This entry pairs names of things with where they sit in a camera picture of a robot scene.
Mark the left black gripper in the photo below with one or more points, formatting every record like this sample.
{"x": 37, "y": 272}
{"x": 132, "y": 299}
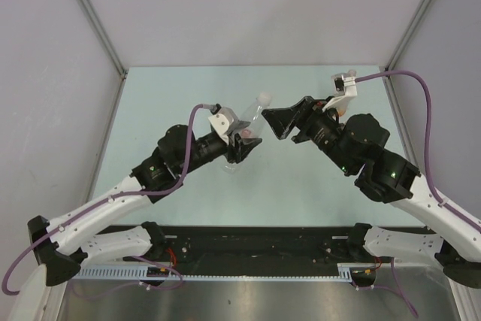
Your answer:
{"x": 243, "y": 146}

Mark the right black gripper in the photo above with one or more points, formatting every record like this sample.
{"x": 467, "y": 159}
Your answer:
{"x": 282, "y": 120}

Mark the clear water bottle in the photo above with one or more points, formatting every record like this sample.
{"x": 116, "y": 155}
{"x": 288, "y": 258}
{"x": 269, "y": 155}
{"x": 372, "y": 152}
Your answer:
{"x": 251, "y": 121}

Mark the large orange tea bottle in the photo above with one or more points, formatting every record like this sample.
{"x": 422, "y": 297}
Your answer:
{"x": 349, "y": 93}

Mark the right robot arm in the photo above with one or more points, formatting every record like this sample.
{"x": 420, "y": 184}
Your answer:
{"x": 357, "y": 148}

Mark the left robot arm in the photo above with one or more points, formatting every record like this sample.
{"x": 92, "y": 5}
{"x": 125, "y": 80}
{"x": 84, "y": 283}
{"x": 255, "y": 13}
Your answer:
{"x": 66, "y": 244}

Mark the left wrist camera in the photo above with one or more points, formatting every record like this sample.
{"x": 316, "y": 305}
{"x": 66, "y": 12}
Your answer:
{"x": 224, "y": 123}

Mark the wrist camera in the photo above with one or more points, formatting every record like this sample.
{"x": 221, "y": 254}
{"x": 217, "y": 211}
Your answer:
{"x": 224, "y": 123}
{"x": 333, "y": 102}

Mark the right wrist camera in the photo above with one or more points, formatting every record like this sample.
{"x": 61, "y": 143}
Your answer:
{"x": 333, "y": 102}

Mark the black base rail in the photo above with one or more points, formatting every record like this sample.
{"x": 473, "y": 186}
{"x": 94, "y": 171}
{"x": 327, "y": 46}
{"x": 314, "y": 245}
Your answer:
{"x": 264, "y": 250}

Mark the right aluminium frame post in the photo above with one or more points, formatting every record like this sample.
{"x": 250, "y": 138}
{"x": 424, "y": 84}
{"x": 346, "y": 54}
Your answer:
{"x": 415, "y": 22}

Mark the aluminium frame post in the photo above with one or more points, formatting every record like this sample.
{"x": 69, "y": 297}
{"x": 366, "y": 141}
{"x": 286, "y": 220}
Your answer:
{"x": 100, "y": 32}
{"x": 415, "y": 22}

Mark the white slotted cable duct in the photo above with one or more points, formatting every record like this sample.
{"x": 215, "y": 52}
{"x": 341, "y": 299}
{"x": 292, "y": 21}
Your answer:
{"x": 338, "y": 273}

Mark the left aluminium frame post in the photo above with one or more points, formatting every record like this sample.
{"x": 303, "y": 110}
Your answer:
{"x": 100, "y": 32}

